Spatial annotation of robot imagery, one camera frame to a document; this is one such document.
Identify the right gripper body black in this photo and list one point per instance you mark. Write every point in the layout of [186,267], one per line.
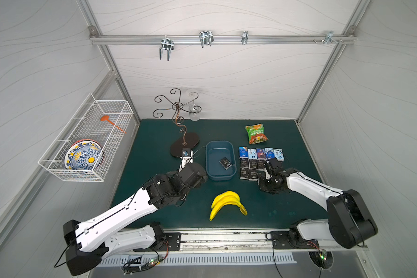
[266,184]

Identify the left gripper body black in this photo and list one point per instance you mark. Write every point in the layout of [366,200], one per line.
[197,172]

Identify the black Face tissue pack back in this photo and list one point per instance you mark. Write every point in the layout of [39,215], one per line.
[261,165]

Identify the black Face tissue pack front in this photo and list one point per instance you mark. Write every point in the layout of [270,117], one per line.
[253,175]

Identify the white blue tissue pack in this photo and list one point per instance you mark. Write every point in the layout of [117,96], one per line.
[278,153]

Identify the teal plastic storage box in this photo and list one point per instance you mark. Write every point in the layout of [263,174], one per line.
[215,151]

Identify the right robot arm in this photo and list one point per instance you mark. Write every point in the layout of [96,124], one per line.
[349,221]

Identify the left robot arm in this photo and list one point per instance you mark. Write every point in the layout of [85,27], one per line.
[91,241]

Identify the yellow banana bunch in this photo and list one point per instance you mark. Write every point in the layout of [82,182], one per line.
[228,198]

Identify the green snack bag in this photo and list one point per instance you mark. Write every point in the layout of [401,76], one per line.
[256,134]

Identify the metal scroll stand dark base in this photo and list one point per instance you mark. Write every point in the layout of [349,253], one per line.
[187,140]

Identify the clear glass cup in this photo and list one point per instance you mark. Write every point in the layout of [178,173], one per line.
[193,108]

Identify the blue yellow patterned plate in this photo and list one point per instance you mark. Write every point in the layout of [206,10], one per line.
[83,155]

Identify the orange plastic spoon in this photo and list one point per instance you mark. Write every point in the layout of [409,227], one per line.
[106,118]

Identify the metal double hook left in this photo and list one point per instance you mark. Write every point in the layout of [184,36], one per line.
[167,46]

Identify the metal double hook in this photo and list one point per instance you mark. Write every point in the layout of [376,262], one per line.
[206,38]
[167,46]

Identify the small metal hook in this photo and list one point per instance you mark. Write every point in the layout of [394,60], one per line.
[245,35]

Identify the metal double hook middle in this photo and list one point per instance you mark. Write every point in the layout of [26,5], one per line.
[206,38]

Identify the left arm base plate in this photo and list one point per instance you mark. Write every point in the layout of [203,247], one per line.
[169,241]

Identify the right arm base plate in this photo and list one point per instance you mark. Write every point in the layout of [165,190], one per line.
[281,239]

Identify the aluminium front rail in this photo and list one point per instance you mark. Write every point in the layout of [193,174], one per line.
[201,240]

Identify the aluminium rail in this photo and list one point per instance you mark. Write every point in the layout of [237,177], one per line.
[218,39]
[201,240]

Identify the white wire basket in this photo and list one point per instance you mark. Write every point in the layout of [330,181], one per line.
[86,125]

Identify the metal bracket hook right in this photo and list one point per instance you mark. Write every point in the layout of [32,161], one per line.
[328,39]

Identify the aluminium top rail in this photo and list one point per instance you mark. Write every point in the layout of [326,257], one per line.
[218,39]

